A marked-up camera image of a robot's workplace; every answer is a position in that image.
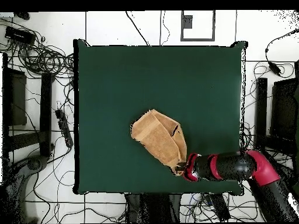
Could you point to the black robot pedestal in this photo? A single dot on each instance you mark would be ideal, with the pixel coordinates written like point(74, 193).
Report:
point(154, 207)

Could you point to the black frame stand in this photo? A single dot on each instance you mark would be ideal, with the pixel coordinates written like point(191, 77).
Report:
point(261, 116)
point(45, 105)

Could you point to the dark grey pedestal leg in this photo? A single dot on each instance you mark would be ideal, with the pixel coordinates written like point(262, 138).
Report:
point(35, 164)

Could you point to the black inline power adapter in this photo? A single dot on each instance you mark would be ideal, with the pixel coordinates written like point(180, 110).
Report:
point(274, 68)

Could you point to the black rectangular box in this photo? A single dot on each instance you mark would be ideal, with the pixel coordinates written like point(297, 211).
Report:
point(19, 35)

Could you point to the dark green table cloth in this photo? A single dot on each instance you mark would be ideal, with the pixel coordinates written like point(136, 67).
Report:
point(105, 81)

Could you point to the orange terry towel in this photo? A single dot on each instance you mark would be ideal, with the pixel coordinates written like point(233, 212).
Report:
point(158, 137)

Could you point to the black power strip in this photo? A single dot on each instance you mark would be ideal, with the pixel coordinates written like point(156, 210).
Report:
point(219, 207)
point(64, 128)

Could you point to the grey square floor frame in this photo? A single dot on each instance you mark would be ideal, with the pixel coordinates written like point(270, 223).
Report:
point(198, 39)

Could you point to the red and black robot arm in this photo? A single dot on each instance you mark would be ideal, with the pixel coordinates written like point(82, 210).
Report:
point(233, 165)

